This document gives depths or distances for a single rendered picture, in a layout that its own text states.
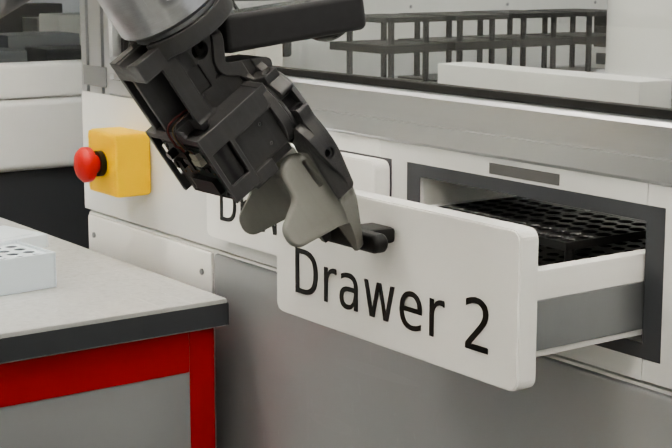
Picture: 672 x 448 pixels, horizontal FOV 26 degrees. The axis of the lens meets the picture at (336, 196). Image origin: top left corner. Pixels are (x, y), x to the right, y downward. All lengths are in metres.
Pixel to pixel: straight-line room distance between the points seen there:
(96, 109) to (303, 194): 0.81
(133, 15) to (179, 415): 0.68
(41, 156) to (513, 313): 1.28
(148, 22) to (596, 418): 0.46
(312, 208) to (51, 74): 1.19
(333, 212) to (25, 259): 0.61
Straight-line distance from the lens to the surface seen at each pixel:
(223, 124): 0.94
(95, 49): 1.76
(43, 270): 1.56
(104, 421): 1.47
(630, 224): 1.15
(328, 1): 1.00
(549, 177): 1.13
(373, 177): 1.27
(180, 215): 1.61
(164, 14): 0.92
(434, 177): 1.23
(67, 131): 2.16
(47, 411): 1.44
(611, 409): 1.12
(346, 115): 1.32
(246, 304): 1.51
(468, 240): 0.99
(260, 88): 0.95
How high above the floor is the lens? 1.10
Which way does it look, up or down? 9 degrees down
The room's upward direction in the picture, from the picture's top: straight up
